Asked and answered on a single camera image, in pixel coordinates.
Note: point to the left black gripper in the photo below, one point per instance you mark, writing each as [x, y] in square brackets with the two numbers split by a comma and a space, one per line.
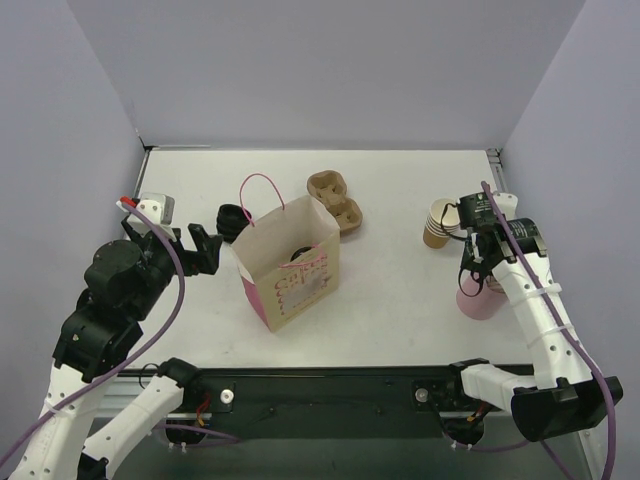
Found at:
[182, 253]

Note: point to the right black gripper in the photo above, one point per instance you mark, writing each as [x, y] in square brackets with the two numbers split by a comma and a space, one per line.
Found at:
[476, 261]

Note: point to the stack of brown paper cups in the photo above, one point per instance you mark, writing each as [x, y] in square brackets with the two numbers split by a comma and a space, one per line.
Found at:
[442, 224]

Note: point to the cream and pink paper bag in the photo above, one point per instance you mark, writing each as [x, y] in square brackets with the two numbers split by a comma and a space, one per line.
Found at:
[288, 259]

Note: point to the black cup lid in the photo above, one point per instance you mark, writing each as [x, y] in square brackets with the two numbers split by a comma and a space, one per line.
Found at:
[299, 252]

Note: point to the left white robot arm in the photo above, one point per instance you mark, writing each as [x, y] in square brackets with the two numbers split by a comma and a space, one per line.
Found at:
[95, 345]

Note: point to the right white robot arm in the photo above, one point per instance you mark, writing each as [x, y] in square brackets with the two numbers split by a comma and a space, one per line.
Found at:
[481, 380]

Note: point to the stack of black lids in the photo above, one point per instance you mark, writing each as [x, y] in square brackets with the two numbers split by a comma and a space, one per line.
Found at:
[231, 220]

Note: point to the pink cup with straws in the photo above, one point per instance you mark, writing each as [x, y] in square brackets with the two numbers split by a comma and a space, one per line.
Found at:
[480, 302]

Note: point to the brown pulp cup carrier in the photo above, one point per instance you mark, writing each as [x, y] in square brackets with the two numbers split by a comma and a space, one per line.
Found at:
[329, 187]

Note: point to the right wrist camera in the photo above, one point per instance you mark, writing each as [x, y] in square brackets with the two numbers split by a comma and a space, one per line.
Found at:
[506, 203]

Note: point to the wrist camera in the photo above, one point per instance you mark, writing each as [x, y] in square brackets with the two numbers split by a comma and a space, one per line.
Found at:
[157, 208]
[506, 203]

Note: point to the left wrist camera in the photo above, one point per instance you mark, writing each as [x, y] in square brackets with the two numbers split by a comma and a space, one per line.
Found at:
[157, 208]

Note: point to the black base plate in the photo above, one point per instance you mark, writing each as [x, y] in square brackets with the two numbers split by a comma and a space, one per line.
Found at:
[322, 403]

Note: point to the aluminium frame rail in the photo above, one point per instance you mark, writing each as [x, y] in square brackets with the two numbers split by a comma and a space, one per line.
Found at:
[571, 394]

